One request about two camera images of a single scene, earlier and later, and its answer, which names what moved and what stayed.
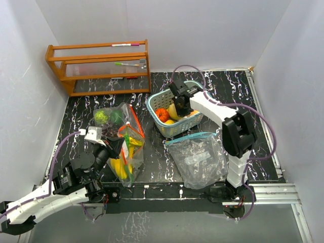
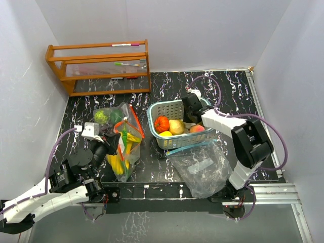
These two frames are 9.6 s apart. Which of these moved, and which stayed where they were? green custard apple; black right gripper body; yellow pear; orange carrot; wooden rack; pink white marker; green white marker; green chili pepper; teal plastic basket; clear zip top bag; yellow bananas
Moved: yellow pear; black right gripper body; yellow bananas; teal plastic basket; orange carrot; green chili pepper
Stayed: pink white marker; green white marker; green custard apple; clear zip top bag; wooden rack
